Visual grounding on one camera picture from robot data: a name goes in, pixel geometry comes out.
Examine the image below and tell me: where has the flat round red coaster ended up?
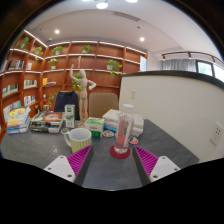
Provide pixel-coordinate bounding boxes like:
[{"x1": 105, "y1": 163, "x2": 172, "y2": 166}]
[{"x1": 109, "y1": 144, "x2": 132, "y2": 160}]

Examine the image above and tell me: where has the black ceiling track light rail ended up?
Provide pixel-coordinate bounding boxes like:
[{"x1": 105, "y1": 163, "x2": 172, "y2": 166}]
[{"x1": 162, "y1": 50, "x2": 224, "y2": 68}]

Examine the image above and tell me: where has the clear red-labelled water bottle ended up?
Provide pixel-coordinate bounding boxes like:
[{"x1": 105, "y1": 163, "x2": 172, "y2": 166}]
[{"x1": 114, "y1": 103, "x2": 136, "y2": 155}]

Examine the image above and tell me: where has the tan upholstered chair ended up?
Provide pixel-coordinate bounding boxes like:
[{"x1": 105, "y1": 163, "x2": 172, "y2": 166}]
[{"x1": 88, "y1": 92, "x2": 120, "y2": 119}]

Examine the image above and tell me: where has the grey curtain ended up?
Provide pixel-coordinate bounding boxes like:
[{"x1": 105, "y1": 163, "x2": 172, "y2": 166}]
[{"x1": 162, "y1": 59, "x2": 198, "y2": 73}]

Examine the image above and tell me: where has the yellow striped white mug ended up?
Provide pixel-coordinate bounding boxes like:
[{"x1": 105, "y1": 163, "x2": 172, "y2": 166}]
[{"x1": 63, "y1": 127, "x2": 93, "y2": 154}]

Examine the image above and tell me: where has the ceiling air vent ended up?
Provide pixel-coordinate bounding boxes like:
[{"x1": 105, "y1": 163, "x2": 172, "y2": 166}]
[{"x1": 113, "y1": 10, "x2": 141, "y2": 22}]

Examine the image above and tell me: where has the dark draped chair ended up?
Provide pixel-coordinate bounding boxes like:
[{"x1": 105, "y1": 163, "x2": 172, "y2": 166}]
[{"x1": 53, "y1": 90, "x2": 81, "y2": 121}]

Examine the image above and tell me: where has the wooden bookshelf unit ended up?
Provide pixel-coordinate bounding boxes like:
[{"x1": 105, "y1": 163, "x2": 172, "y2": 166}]
[{"x1": 0, "y1": 29, "x2": 148, "y2": 134}]

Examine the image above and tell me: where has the green white flat box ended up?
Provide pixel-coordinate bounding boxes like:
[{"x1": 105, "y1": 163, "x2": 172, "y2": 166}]
[{"x1": 84, "y1": 116, "x2": 105, "y2": 139}]

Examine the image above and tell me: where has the window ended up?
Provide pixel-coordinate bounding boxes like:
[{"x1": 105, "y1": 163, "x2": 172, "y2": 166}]
[{"x1": 196, "y1": 60, "x2": 224, "y2": 83}]

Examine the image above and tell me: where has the colourful book stack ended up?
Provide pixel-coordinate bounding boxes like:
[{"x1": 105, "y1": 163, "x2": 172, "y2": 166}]
[{"x1": 5, "y1": 106, "x2": 32, "y2": 135}]

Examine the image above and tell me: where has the ceiling lamp with round bulbs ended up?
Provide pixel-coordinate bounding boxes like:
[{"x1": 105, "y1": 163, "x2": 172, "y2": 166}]
[{"x1": 81, "y1": 0, "x2": 139, "y2": 10}]

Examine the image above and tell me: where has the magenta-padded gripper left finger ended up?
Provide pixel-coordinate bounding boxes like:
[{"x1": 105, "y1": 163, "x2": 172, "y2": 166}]
[{"x1": 43, "y1": 144, "x2": 95, "y2": 187}]

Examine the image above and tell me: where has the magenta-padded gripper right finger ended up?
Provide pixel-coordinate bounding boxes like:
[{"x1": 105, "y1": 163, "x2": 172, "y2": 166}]
[{"x1": 132, "y1": 144, "x2": 182, "y2": 187}]

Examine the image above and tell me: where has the wooden artist mannequin figure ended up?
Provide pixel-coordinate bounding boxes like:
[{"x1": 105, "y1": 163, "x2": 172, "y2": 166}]
[{"x1": 69, "y1": 63, "x2": 98, "y2": 128}]

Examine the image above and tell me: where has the white book stack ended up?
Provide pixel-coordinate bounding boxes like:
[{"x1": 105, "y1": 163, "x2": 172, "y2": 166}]
[{"x1": 102, "y1": 108, "x2": 145, "y2": 137}]

